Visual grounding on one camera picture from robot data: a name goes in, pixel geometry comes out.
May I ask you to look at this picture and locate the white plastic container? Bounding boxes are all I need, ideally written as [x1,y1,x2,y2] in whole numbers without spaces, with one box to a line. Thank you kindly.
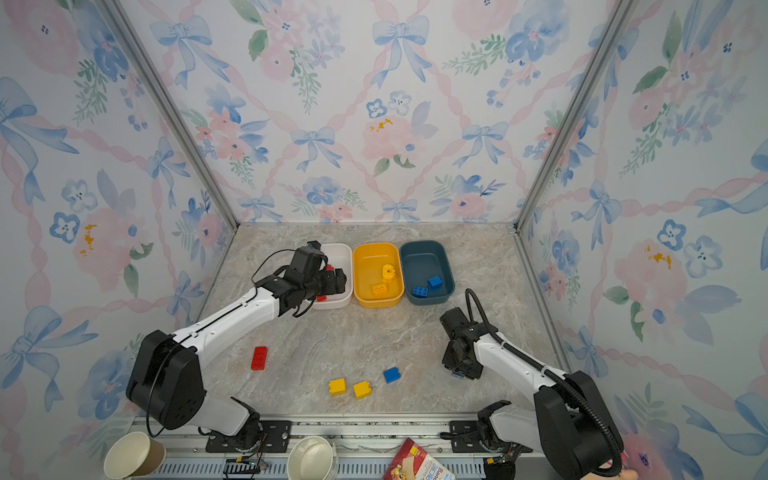
[311,242,355,310]

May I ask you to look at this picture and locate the yellow plastic container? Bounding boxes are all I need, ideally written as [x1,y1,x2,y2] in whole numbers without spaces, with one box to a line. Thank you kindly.
[352,242,405,309]

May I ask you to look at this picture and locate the yellow lego brick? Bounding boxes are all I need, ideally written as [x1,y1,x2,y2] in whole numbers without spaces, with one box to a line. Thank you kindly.
[353,381,372,399]
[371,282,389,298]
[329,378,347,396]

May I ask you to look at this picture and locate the dark teal plastic container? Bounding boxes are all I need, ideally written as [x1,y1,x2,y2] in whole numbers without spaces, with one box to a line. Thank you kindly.
[399,240,455,306]

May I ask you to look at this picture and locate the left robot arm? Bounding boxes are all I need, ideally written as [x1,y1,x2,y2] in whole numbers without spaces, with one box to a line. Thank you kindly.
[126,241,349,451]

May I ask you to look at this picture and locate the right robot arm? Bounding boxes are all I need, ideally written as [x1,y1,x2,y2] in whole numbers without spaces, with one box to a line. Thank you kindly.
[440,308,624,479]

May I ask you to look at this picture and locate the red snack box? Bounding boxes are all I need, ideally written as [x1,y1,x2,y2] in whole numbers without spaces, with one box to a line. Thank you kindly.
[382,438,456,480]

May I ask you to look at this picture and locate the white paper bowl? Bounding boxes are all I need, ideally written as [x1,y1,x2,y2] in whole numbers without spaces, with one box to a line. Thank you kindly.
[286,436,339,480]

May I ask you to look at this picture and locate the pink plush toy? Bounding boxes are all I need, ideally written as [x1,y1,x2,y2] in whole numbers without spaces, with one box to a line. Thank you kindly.
[594,469,639,480]

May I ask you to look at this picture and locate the brown paper cup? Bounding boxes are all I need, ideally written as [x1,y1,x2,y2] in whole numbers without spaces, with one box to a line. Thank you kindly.
[103,431,167,479]

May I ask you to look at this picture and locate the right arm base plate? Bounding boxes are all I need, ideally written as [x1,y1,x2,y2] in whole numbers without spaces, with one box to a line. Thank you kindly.
[439,420,533,456]

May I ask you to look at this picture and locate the aluminium rail frame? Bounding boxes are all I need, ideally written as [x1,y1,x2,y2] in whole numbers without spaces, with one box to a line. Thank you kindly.
[147,413,558,479]

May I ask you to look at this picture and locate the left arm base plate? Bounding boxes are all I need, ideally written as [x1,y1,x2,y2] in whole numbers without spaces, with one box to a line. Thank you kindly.
[205,420,293,454]

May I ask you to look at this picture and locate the black corrugated cable conduit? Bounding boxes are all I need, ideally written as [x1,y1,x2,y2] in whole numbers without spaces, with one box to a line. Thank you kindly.
[464,288,625,478]

